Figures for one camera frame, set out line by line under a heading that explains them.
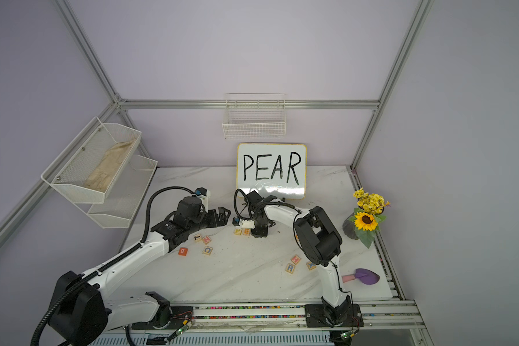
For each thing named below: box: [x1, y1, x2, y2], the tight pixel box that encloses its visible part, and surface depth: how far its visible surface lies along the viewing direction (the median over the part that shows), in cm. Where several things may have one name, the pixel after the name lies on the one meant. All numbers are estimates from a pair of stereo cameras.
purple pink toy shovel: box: [341, 268, 380, 285], surface depth 83 cm
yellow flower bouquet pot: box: [342, 186, 391, 249], surface depth 77 cm
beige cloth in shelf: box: [84, 139, 137, 193], surface depth 81 cm
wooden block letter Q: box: [201, 245, 214, 256], surface depth 90 cm
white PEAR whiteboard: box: [236, 142, 308, 200], surface depth 106 cm
